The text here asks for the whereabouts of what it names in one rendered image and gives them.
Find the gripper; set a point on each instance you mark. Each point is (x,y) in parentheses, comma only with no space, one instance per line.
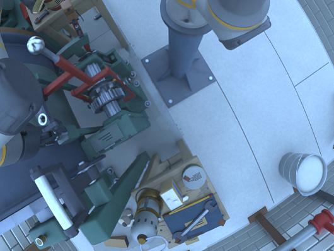
(30,142)

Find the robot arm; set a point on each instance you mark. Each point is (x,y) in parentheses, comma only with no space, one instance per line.
(18,99)

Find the dark blue haulage drum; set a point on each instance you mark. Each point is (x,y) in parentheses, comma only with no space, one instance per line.
(65,159)

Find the grey toothed clutch shaft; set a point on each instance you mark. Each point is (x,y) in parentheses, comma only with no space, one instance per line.
(105,98)

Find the red clutch lever chrome knob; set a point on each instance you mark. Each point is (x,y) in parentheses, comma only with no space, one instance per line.
(70,71)

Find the dark grey lever silver eye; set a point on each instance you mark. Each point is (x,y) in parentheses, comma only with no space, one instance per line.
(43,118)

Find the black bolt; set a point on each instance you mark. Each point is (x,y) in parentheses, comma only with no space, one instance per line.
(41,17)

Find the brass and grey lantern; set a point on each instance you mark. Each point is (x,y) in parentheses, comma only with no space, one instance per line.
(146,216)

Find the brown wooden block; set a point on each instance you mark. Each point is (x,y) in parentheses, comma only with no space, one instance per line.
(117,241)

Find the small red lever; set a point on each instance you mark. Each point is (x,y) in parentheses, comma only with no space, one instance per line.
(24,12)

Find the yellow folded rule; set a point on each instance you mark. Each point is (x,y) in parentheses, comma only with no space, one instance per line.
(39,5)

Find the red round tin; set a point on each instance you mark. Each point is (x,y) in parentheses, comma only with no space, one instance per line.
(53,4)

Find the wooden bench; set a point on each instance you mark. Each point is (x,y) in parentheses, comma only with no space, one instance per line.
(212,182)
(109,15)

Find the white box yellow blue edge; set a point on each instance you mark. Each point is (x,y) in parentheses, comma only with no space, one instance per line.
(171,194)

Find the round grey tin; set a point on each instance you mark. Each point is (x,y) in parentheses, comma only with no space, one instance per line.
(194,177)

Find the yellow pencil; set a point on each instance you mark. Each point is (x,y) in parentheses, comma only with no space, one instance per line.
(190,205)

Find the grey double-ended spanner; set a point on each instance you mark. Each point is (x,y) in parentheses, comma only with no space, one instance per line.
(194,222)

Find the brown wooden plank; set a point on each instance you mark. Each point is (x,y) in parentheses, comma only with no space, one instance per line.
(268,226)

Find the grey metal bucket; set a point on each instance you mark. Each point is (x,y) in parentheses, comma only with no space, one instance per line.
(302,169)

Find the grey pipe red flange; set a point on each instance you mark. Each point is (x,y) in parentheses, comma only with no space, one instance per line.
(321,222)

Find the green haulage machine frame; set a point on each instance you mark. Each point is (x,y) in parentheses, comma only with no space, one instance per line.
(125,125)

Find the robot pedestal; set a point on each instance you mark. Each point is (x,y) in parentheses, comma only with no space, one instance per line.
(182,57)

